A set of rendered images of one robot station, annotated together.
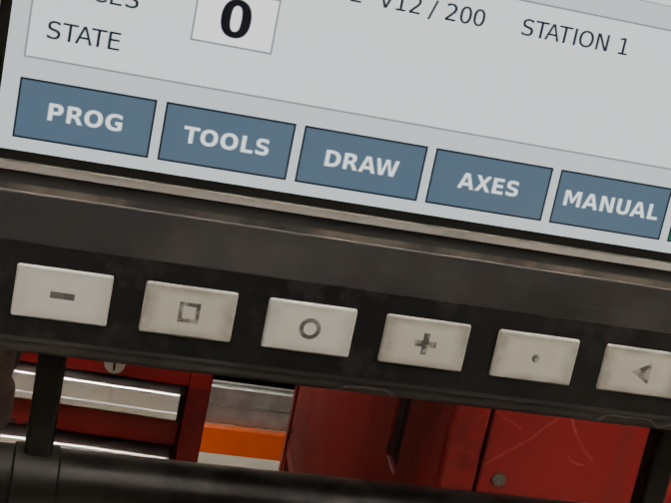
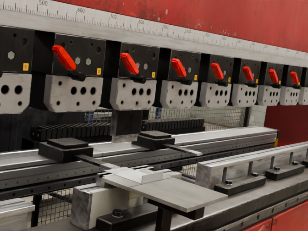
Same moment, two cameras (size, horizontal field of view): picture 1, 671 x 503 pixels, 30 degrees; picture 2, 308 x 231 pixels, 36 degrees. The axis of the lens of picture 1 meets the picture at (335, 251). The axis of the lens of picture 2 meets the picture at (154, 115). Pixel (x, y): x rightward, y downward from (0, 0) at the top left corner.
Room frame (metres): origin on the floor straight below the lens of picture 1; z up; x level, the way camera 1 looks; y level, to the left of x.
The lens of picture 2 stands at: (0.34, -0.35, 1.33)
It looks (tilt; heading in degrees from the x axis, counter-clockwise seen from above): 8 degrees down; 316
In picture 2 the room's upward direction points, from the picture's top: 7 degrees clockwise
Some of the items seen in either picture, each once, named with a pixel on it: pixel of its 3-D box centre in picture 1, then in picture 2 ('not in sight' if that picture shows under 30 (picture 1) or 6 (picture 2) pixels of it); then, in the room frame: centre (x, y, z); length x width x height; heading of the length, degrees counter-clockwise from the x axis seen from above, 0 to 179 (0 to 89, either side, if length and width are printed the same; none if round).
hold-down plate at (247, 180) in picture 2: not in sight; (241, 184); (1.31, -1.76, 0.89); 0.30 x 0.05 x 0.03; 99
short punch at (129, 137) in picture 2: not in sight; (126, 124); (1.28, -1.16, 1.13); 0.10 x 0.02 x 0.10; 99
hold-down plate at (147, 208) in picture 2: not in sight; (142, 214); (1.23, -1.21, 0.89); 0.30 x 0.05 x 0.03; 99
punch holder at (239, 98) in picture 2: not in sight; (239, 81); (1.36, -1.73, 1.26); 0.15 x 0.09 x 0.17; 99
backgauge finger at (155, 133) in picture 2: not in sight; (169, 143); (1.49, -1.55, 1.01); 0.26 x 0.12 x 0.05; 9
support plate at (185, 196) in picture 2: not in sight; (164, 188); (1.13, -1.18, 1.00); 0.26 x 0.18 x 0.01; 9
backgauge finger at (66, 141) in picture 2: not in sight; (83, 154); (1.43, -1.14, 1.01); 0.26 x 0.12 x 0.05; 9
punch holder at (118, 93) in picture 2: not in sight; (126, 75); (1.27, -1.13, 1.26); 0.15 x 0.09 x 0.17; 99
